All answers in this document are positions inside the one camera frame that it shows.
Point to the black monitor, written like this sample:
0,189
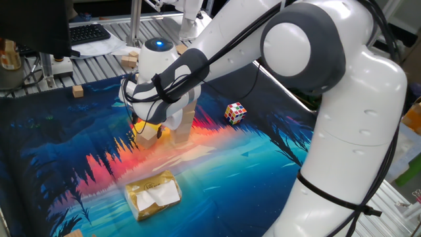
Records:
33,23

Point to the white emergency stop box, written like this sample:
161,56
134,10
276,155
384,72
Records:
62,68

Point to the gold tissue pack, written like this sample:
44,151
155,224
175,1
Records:
144,191

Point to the green bin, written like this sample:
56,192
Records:
411,171

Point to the colourful sunset printed mat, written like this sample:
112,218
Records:
230,184

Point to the white paper sheets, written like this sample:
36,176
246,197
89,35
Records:
98,48

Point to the grey round container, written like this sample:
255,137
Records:
10,79

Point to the orange box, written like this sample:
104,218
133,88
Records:
412,118

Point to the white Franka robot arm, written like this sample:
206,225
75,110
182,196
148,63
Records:
345,148

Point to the aluminium upright bracket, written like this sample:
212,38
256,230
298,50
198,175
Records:
47,70

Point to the wooden block piece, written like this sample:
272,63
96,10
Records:
74,234

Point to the white robot arm with gripper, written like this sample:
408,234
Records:
189,19

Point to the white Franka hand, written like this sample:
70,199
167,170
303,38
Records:
174,121

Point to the black keyboard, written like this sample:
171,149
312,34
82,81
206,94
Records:
87,33

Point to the aluminium upright post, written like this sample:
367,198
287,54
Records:
135,23

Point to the Rubik's cube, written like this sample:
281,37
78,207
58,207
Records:
235,113

